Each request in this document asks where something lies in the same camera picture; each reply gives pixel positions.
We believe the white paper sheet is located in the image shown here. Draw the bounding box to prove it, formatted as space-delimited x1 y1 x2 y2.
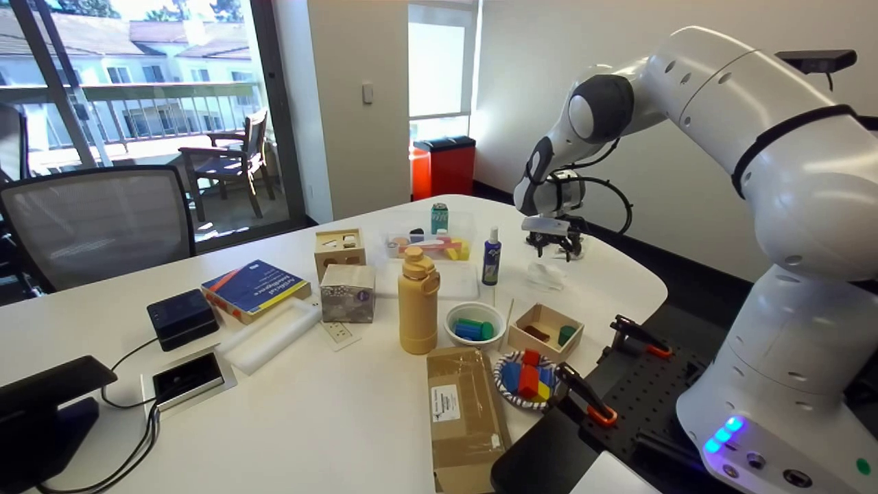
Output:
571 449 662 494

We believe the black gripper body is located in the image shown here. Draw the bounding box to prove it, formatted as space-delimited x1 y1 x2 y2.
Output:
527 228 587 254

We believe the black monitor stand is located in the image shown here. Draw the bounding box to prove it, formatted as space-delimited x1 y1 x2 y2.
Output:
0 355 121 494

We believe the clear container of colourful blocks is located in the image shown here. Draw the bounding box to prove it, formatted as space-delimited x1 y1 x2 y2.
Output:
382 228 475 268

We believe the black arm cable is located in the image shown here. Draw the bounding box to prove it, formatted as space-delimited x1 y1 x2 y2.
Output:
546 134 635 239

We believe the green can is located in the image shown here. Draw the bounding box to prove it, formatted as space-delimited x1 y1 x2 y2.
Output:
427 202 452 237

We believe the red bin with black lid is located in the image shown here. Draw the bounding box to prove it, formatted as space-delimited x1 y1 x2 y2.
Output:
424 134 478 199

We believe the black table cable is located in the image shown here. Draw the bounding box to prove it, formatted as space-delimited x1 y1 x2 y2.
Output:
36 402 162 494
99 336 162 409

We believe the small blue labelled bottle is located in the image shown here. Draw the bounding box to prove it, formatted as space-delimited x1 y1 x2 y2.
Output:
479 228 505 288

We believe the black screen in white frame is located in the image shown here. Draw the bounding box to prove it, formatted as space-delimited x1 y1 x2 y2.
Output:
148 349 231 409

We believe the blue patterned paper plate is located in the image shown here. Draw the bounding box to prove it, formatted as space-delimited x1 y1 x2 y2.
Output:
491 349 568 412

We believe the black orange clamp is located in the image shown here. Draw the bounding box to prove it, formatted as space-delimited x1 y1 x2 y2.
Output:
608 313 674 364
557 359 619 429

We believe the grey mesh office chair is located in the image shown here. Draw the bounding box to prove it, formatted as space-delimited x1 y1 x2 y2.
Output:
0 162 199 298

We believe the large blue block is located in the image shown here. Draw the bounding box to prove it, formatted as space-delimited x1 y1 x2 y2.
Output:
500 364 524 399

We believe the shallow wooden box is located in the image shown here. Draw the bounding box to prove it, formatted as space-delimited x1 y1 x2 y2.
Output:
505 302 587 365

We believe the blue block in bowl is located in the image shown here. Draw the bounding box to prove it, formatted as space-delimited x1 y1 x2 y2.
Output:
452 317 485 344

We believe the wooden box with items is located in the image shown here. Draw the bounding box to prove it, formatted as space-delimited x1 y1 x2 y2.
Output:
312 225 368 284

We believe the long red block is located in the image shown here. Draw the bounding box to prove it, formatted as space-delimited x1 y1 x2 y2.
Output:
516 349 542 399

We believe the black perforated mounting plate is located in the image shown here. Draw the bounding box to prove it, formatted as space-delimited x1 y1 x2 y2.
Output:
487 299 878 494

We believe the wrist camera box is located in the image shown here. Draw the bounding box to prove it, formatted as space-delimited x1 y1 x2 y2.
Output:
522 215 572 237

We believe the black box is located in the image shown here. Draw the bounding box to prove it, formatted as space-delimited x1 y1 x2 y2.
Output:
144 285 223 355

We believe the small printed card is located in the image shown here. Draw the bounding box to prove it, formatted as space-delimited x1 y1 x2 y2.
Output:
321 321 364 353

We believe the white bowl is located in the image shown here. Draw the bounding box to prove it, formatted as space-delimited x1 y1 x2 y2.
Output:
441 299 506 349

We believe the taped cardboard box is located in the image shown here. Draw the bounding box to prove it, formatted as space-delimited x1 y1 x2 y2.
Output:
424 344 513 494

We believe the tan plastic bottle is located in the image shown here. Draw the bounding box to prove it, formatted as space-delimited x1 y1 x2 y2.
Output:
394 246 441 358

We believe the wooden outdoor chair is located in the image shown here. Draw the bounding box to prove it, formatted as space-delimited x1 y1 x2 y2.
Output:
176 108 277 222

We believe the white foam block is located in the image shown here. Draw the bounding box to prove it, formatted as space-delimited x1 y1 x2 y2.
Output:
217 299 323 377

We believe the blue book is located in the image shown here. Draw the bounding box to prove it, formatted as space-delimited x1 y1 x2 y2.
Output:
199 259 312 325

